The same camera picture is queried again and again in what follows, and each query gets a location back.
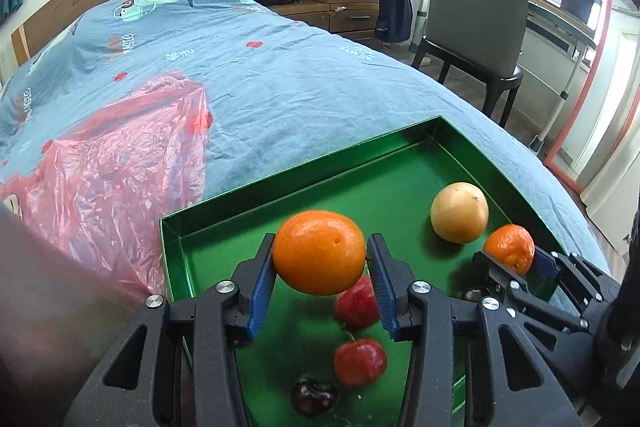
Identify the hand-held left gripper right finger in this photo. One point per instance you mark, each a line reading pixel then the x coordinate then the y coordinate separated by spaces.
pixel 382 292

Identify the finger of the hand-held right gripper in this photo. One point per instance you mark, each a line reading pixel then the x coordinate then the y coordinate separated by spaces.
pixel 505 282
pixel 545 263

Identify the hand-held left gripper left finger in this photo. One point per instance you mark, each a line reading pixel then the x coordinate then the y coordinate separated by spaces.
pixel 260 297

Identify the red apple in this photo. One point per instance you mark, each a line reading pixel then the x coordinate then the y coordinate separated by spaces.
pixel 360 362
pixel 356 304

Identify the bumpy mandarin orange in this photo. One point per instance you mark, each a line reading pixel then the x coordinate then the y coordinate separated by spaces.
pixel 510 247

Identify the large smooth orange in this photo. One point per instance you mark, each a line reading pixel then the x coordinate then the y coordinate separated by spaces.
pixel 319 252

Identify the yellow pomelo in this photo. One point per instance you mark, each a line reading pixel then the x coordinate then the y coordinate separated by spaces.
pixel 459 212

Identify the green tray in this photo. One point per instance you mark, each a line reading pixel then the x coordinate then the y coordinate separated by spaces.
pixel 350 187

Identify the dark plum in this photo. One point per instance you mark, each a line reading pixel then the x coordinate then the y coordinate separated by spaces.
pixel 314 398

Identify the red plastic bag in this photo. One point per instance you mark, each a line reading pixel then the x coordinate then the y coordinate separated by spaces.
pixel 125 157

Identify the bed with blue blanket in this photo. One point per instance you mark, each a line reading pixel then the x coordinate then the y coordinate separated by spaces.
pixel 275 82

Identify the white desk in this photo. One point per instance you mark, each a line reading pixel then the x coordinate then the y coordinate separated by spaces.
pixel 555 19

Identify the grey chair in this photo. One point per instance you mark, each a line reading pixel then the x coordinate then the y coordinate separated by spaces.
pixel 475 7

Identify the navy tote bag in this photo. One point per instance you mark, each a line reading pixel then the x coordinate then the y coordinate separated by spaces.
pixel 394 14

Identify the low wooden nightstand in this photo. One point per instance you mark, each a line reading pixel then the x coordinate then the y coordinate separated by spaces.
pixel 300 9

